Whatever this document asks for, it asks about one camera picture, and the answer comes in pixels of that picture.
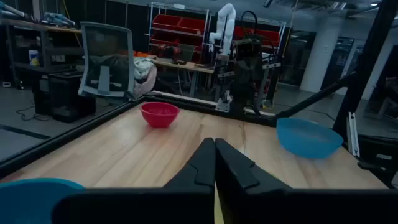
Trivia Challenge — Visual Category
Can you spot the light blue plastic bowl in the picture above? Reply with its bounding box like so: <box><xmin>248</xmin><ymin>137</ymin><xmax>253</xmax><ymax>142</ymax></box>
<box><xmin>275</xmin><ymin>117</ymin><xmax>345</xmax><ymax>160</ymax></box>

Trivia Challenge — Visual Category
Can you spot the grey mesh office chair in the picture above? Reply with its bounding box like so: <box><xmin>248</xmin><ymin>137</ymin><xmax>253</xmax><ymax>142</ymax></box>
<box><xmin>77</xmin><ymin>21</ymin><xmax>136</xmax><ymax>101</ymax></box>

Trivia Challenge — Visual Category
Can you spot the black diagonal frame brace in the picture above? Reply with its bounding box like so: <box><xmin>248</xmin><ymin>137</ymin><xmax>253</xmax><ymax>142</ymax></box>
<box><xmin>275</xmin><ymin>72</ymin><xmax>357</xmax><ymax>119</ymax></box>

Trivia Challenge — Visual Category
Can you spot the black storage cabinet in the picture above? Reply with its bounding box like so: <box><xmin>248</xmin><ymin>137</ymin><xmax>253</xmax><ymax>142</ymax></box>
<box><xmin>32</xmin><ymin>70</ymin><xmax>96</xmax><ymax>123</ymax></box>

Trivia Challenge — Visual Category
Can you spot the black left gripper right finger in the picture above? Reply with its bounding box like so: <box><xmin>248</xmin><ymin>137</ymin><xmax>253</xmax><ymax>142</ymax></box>
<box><xmin>215</xmin><ymin>138</ymin><xmax>398</xmax><ymax>224</ymax></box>

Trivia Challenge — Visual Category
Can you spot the white round column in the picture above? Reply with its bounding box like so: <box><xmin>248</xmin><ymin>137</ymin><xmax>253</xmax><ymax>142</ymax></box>
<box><xmin>299</xmin><ymin>17</ymin><xmax>345</xmax><ymax>94</ymax></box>

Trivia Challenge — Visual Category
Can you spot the metal shelf with red bins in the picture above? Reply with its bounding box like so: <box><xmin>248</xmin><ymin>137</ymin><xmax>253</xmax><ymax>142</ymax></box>
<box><xmin>148</xmin><ymin>1</ymin><xmax>211</xmax><ymax>63</ymax></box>

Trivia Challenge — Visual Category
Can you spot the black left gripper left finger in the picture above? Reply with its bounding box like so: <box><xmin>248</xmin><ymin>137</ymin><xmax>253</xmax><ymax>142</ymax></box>
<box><xmin>51</xmin><ymin>138</ymin><xmax>216</xmax><ymax>224</ymax></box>

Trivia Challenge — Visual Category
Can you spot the teal plastic bowl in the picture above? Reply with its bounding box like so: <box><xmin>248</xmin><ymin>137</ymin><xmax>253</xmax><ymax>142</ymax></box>
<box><xmin>0</xmin><ymin>177</ymin><xmax>85</xmax><ymax>224</ymax></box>

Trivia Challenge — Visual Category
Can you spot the black floor cable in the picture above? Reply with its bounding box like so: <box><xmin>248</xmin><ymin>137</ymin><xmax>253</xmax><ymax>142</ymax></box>
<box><xmin>15</xmin><ymin>105</ymin><xmax>50</xmax><ymax>122</ymax></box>

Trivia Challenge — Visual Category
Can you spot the wooden shelf rack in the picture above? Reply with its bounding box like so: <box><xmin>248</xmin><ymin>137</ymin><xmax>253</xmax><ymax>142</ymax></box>
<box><xmin>0</xmin><ymin>17</ymin><xmax>84</xmax><ymax>74</ymax></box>

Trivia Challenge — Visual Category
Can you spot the pile of light cloth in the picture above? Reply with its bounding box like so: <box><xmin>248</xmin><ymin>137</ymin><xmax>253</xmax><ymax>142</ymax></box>
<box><xmin>133</xmin><ymin>57</ymin><xmax>158</xmax><ymax>96</ymax></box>

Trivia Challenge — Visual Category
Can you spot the wooden workbench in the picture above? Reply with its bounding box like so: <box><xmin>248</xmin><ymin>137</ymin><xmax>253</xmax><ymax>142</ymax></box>
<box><xmin>146</xmin><ymin>55</ymin><xmax>215</xmax><ymax>98</ymax></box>

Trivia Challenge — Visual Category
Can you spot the black upright frame post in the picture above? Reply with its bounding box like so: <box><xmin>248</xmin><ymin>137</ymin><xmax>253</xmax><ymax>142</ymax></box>
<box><xmin>331</xmin><ymin>0</ymin><xmax>398</xmax><ymax>138</ymax></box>

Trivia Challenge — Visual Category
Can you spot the red plastic bowl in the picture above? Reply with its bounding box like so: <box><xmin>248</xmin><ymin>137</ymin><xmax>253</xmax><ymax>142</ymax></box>
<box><xmin>139</xmin><ymin>101</ymin><xmax>180</xmax><ymax>129</ymax></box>

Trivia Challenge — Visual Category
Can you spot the aluminium bracket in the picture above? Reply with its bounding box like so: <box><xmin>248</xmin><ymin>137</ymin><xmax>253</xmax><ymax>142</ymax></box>
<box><xmin>346</xmin><ymin>111</ymin><xmax>361</xmax><ymax>158</ymax></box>

